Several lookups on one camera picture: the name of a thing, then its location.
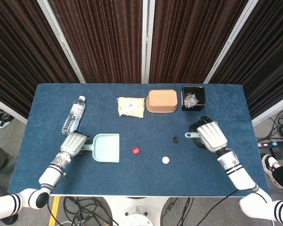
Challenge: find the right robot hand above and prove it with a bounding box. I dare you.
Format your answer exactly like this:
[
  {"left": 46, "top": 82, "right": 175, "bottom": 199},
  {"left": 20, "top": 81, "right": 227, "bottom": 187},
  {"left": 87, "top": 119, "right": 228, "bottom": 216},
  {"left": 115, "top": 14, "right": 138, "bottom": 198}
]
[{"left": 190, "top": 115, "right": 228, "bottom": 153}]

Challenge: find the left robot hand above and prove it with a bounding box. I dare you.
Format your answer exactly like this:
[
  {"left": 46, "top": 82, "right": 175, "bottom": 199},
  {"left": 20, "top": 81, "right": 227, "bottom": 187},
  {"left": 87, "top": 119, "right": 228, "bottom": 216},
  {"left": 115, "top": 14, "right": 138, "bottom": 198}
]
[{"left": 60, "top": 130, "right": 92, "bottom": 157}]

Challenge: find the mint green hand brush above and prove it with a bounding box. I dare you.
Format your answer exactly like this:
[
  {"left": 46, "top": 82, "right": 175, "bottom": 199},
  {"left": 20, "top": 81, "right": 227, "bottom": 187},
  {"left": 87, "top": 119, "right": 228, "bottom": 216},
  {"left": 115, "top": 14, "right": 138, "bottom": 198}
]
[{"left": 184, "top": 120, "right": 219, "bottom": 138}]

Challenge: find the mint green dustpan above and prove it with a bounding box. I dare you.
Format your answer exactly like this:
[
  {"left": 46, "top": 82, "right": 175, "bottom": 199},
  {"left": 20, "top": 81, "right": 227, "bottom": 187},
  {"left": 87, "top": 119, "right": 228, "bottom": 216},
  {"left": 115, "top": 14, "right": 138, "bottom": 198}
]
[{"left": 81, "top": 133, "right": 120, "bottom": 163}]

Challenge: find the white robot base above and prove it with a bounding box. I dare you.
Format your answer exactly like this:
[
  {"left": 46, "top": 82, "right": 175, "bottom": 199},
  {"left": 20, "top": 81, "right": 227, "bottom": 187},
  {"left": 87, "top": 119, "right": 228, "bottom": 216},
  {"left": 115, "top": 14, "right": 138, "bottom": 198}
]
[{"left": 103, "top": 196, "right": 171, "bottom": 226}]

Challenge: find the clear plastic water bottle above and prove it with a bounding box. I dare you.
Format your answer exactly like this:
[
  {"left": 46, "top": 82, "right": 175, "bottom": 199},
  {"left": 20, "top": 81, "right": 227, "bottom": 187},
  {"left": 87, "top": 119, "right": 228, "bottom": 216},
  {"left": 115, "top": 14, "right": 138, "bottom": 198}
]
[{"left": 62, "top": 96, "right": 86, "bottom": 136}]

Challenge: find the black square box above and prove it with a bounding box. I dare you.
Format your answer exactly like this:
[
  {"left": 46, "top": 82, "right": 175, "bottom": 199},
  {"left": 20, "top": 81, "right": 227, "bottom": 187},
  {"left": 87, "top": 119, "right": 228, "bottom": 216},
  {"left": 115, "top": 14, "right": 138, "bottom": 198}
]
[{"left": 180, "top": 86, "right": 206, "bottom": 113}]

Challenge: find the clear plastic wrapper bundle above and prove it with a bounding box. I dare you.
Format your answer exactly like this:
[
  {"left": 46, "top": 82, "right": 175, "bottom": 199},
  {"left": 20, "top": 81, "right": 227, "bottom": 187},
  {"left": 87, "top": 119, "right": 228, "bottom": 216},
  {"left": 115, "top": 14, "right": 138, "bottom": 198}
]
[{"left": 183, "top": 92, "right": 199, "bottom": 109}]

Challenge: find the brown rectangular container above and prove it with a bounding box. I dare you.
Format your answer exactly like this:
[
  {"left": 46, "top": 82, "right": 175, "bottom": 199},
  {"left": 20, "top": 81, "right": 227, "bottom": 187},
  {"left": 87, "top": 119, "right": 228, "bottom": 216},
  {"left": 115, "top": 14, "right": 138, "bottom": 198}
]
[{"left": 146, "top": 89, "right": 179, "bottom": 113}]

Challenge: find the black and white sneaker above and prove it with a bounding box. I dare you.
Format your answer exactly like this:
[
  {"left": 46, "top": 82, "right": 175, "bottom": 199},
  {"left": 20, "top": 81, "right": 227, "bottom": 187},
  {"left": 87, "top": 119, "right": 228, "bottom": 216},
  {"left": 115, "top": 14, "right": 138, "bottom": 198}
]
[{"left": 261, "top": 154, "right": 283, "bottom": 189}]

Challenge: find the yellow snack packet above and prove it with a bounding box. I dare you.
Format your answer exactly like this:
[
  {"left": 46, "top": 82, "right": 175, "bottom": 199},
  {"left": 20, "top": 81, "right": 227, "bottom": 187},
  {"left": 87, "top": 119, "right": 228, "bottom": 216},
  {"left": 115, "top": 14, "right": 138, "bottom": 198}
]
[{"left": 117, "top": 97, "right": 146, "bottom": 118}]

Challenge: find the yellow floor tape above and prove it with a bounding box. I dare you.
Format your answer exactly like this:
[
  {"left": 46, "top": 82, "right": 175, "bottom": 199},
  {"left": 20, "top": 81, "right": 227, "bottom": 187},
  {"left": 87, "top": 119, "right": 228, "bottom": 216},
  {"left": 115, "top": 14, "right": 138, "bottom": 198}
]
[{"left": 48, "top": 196, "right": 61, "bottom": 226}]

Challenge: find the black foot pedal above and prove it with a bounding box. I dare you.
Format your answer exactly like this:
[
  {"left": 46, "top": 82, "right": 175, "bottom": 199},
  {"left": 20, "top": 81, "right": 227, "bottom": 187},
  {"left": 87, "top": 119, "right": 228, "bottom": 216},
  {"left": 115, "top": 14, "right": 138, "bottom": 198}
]
[{"left": 270, "top": 147, "right": 283, "bottom": 159}]

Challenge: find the grey trouser leg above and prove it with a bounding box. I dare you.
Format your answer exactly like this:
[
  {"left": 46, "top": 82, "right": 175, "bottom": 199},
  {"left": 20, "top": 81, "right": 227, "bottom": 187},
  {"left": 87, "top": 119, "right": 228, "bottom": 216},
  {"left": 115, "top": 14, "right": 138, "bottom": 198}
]
[{"left": 0, "top": 140, "right": 17, "bottom": 175}]

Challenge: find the blue tablecloth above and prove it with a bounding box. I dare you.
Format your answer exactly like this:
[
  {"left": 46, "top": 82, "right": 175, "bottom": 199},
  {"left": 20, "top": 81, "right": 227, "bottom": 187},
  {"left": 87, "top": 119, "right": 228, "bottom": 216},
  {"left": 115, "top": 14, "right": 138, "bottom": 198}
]
[{"left": 7, "top": 83, "right": 271, "bottom": 197}]

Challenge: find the brown pleated curtain panel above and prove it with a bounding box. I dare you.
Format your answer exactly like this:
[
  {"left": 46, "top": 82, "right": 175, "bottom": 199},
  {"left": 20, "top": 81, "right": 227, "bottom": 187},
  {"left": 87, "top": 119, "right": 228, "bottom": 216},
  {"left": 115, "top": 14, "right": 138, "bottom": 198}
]
[
  {"left": 209, "top": 0, "right": 283, "bottom": 120},
  {"left": 0, "top": 0, "right": 80, "bottom": 119},
  {"left": 149, "top": 0, "right": 250, "bottom": 84},
  {"left": 48, "top": 0, "right": 144, "bottom": 84}
]

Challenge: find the white partition bottom rail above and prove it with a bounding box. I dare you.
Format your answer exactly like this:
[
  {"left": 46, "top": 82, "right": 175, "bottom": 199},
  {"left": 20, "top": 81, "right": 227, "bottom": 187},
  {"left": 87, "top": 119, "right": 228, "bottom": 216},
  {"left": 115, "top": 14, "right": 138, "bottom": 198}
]
[
  {"left": 251, "top": 93, "right": 283, "bottom": 127},
  {"left": 0, "top": 94, "right": 28, "bottom": 125}
]

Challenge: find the white partition post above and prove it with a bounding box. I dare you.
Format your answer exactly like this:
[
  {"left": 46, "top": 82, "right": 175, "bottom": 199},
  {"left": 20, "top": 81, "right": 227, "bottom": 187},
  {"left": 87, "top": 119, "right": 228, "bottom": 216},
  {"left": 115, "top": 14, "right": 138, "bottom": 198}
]
[
  {"left": 36, "top": 0, "right": 87, "bottom": 84},
  {"left": 202, "top": 0, "right": 260, "bottom": 84},
  {"left": 141, "top": 0, "right": 154, "bottom": 84}
]

